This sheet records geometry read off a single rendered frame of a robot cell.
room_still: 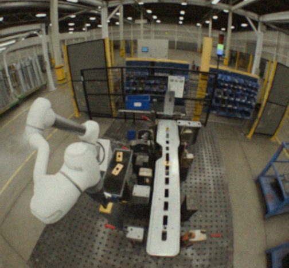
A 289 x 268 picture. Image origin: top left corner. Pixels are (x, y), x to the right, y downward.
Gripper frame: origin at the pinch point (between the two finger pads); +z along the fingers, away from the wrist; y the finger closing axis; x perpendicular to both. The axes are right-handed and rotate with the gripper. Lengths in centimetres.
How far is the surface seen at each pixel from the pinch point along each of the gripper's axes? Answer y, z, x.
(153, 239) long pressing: 27.4, 18.9, -11.5
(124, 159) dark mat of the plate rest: 2.7, 3.0, 35.7
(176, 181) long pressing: 41, 19, 32
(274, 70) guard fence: 263, -57, 216
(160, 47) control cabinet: 15, -34, 726
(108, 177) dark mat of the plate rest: -3.9, 2.9, 19.5
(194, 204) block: 51, 16, 12
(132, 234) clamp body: 15.6, 12.9, -11.1
